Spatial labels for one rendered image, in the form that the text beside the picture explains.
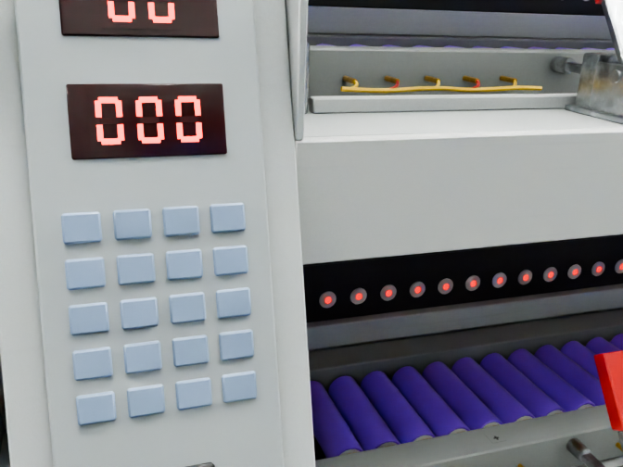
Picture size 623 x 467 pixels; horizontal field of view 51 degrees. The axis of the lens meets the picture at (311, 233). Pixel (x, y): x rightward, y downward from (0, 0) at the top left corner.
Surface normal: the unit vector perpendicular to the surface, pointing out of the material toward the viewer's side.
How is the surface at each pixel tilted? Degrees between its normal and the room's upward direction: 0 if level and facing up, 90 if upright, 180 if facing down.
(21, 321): 90
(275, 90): 90
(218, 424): 90
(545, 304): 108
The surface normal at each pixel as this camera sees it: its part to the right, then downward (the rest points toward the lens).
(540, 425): 0.04, -0.94
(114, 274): 0.32, 0.03
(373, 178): 0.32, 0.33
